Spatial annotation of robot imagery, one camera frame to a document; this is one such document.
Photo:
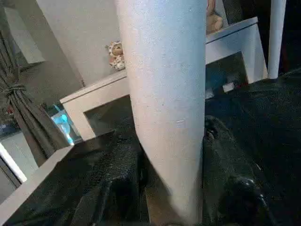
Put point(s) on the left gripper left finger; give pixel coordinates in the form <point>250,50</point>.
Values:
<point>106,188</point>

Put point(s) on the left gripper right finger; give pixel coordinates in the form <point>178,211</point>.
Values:
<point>233,179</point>

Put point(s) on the white plastic table leg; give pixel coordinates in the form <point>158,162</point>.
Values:
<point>164,94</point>
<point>276,37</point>

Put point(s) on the black work mat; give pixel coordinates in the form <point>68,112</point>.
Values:
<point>268,122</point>

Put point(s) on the light blue plastic object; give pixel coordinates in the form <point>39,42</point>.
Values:
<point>63,127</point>

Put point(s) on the white glass-door cabinet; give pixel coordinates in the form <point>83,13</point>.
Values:
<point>103,94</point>

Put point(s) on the dark grey curtain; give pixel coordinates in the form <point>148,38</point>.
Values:
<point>26,113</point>

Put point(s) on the small black white trinket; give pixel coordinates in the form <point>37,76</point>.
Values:
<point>115,55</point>

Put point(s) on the small beige plush toy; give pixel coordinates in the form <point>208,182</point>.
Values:
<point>214,19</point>

